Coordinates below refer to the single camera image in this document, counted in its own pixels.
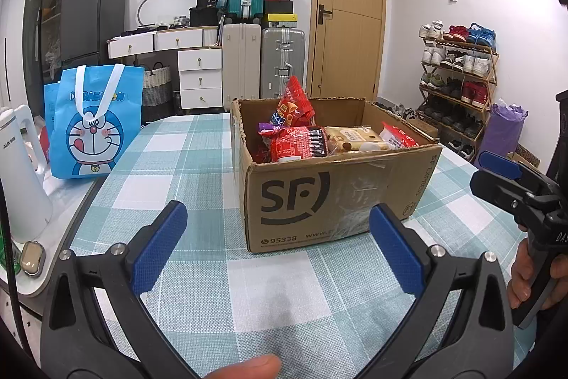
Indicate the grey refrigerator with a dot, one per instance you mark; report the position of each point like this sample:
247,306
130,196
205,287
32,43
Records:
88,15

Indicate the clear cracker packet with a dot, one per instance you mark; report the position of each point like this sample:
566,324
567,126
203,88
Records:
350,138

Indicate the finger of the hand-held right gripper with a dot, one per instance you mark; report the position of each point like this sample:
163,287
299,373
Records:
501,163
492,186

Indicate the checked tablecloth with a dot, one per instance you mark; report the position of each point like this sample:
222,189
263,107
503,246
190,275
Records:
186,174

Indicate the purple plastic bag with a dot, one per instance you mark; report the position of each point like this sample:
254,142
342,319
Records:
501,135

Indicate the red black snack packet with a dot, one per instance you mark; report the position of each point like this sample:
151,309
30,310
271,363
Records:
293,143

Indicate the purple snack packet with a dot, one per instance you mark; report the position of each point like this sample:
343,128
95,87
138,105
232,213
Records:
266,125

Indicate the plain black shoe box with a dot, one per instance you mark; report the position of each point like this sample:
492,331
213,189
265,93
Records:
278,7

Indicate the printed cardboard box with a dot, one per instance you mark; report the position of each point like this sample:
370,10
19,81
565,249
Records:
528,157

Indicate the oval mirror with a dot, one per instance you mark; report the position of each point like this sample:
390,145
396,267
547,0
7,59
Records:
164,10

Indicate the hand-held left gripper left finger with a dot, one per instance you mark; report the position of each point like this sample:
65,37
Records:
159,250

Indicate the white red noodle snack packet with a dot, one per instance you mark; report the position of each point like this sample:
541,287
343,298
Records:
399,135

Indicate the silver suitcase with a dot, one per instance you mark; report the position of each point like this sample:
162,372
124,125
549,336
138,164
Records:
284,59

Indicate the person's left hand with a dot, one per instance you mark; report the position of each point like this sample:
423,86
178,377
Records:
248,368

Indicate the striped white container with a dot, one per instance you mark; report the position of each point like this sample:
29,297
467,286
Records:
179,21

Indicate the wooden door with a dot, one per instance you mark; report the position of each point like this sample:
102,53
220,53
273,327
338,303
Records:
350,50

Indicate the rows of assorted shoes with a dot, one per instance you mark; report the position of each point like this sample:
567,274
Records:
472,92

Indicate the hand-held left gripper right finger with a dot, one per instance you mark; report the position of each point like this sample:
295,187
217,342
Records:
395,250

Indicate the woven basket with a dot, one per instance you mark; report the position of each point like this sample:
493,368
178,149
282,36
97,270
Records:
156,90

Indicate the white drawer dresser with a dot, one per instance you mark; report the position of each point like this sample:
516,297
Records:
199,79

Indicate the pile of shoes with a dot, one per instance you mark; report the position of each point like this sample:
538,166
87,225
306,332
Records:
395,110

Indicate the wooden shoe rack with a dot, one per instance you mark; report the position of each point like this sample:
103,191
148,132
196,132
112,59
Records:
461,44

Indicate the beige suitcase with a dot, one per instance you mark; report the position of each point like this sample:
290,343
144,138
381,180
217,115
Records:
239,59

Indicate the black storage bin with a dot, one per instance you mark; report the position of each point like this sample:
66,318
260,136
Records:
204,17

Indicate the small cardboard box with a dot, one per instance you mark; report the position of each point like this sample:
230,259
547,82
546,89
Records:
421,129

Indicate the red snack packet blue label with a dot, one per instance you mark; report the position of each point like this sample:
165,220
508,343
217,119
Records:
295,101

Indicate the blue cartoon tote bag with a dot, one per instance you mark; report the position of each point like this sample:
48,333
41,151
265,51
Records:
95,130

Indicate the person's right hand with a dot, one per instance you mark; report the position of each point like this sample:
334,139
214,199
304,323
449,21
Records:
521,272

